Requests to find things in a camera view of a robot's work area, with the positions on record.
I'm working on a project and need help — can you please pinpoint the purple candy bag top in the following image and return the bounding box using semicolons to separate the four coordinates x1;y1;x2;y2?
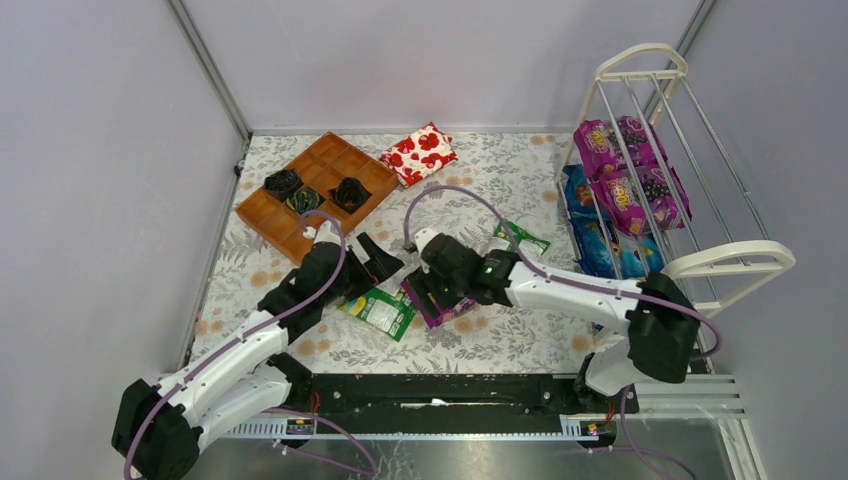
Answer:
400;280;478;328

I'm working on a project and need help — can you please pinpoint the purple candy bag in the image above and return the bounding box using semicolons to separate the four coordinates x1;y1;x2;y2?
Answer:
589;166;692;236
400;280;478;328

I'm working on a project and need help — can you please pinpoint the green candy bag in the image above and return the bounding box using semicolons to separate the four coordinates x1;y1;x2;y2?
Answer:
338;287;418;342
488;221;550;260

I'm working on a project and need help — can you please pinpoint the purple candy bag front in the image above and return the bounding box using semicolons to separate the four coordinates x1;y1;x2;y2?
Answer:
589;166;692;236

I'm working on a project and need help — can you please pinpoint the purple candy bag carried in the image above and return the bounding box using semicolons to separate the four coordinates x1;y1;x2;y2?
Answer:
573;115;668;179

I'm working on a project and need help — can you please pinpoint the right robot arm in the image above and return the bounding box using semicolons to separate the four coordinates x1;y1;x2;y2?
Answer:
410;229;699;397

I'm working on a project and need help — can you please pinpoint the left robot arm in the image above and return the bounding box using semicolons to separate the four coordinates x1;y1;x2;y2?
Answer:
111;220;373;479

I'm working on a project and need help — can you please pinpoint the upper blue candy bag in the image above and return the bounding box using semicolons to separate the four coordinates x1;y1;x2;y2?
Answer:
563;165;598;220

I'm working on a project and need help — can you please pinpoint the blue candy bag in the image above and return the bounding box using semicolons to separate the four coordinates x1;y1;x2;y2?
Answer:
569;216;665;279
563;165;598;220

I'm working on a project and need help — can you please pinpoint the lower blue candy bag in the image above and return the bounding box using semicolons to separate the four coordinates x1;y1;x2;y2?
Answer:
569;216;665;279

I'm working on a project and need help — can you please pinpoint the white metal shelf rack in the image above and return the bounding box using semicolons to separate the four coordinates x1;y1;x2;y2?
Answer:
555;43;796;317

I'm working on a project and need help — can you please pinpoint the black orange rolled cloth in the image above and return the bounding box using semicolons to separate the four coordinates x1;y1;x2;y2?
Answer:
329;177;372;214

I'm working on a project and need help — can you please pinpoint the black yellow rolled cloth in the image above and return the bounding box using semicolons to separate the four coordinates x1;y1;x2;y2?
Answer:
284;186;325;215

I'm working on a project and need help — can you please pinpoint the wooden compartment tray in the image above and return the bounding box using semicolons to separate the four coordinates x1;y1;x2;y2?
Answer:
236;132;399;264

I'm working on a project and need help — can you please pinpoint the red floral folded cloth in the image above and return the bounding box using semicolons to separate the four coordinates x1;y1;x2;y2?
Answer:
378;122;458;188

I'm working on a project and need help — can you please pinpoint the black rolled cloth left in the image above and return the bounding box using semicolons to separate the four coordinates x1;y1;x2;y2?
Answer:
263;169;304;202

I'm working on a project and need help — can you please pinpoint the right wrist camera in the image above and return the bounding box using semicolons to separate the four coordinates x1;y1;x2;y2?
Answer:
404;228;439;254

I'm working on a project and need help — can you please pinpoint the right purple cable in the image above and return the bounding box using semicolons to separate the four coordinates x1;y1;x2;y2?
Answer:
402;184;725;364

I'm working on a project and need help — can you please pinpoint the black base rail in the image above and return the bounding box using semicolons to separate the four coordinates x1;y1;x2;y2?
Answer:
269;353;639;435

